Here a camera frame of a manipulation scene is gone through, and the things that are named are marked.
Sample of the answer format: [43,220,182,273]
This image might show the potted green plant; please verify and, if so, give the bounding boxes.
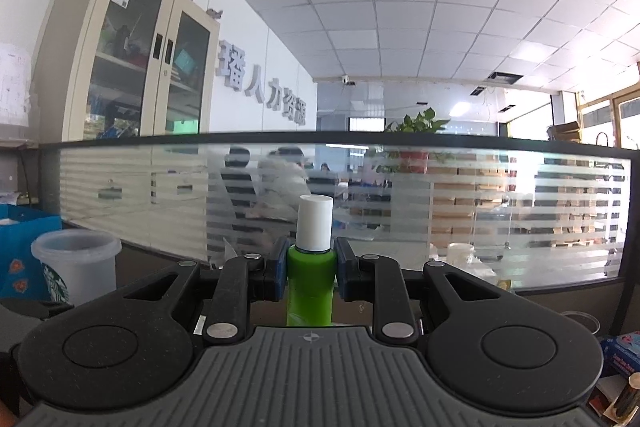
[384,107,452,174]

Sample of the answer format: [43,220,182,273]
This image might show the round metal tin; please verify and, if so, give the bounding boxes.
[561,310,599,334]

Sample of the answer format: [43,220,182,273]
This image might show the white plastic cups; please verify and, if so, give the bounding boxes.
[444,242,477,266]

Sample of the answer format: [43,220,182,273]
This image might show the grey wall lettering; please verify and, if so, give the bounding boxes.
[214,39,319,124]

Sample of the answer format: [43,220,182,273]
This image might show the beige glass door cabinet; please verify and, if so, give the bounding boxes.
[32,0,221,142]

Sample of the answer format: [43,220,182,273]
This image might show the white cup with green logo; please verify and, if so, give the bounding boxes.
[30,229,123,306]

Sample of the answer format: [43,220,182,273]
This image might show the blue snack packet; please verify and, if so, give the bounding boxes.
[599,331,640,379]

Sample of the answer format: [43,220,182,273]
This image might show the stack of cardboard boxes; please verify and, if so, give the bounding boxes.
[429,153,627,250]

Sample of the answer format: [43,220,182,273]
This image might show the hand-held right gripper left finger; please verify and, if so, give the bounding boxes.
[85,239,290,344]

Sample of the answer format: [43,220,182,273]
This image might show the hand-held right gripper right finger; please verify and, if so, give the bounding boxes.
[335,236,536,344]

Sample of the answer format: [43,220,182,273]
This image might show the green bottle with white cap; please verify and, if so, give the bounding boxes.
[285,195,337,327]

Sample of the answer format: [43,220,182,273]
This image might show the dark glossy bottle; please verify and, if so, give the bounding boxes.
[612,373,640,422]

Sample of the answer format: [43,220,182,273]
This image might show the striped glass partition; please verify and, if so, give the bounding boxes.
[39,131,634,294]

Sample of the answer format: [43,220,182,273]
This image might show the blue paper bag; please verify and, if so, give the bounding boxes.
[0,204,64,301]

